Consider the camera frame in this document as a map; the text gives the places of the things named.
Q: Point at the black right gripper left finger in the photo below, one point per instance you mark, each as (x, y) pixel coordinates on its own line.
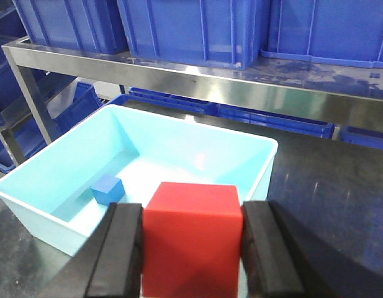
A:
(109, 264)

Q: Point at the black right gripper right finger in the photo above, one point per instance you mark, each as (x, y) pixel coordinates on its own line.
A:
(282, 258)

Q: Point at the red cube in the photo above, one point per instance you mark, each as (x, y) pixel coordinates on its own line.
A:
(192, 240)

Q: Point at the small blue cube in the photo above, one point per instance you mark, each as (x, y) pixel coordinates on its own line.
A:
(107, 189)

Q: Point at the stainless steel shelf rack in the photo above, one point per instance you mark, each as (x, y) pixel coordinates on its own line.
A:
(338, 94)

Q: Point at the light blue plastic tray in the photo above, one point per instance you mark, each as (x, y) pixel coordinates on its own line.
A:
(51, 193)

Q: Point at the blue crate behind table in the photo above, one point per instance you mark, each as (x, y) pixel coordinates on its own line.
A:
(288, 123)

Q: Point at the blue crate far right lower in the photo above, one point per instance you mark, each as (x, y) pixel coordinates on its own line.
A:
(363, 137)

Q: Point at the blue crates left rack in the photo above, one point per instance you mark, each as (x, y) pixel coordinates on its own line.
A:
(68, 99)

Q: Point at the blue crate upper middle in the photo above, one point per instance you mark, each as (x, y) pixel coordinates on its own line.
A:
(224, 34)

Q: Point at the blue crate upper right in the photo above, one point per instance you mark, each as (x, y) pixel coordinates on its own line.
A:
(347, 33)

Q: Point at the blue crate upper left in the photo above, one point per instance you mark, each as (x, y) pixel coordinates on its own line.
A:
(89, 26)

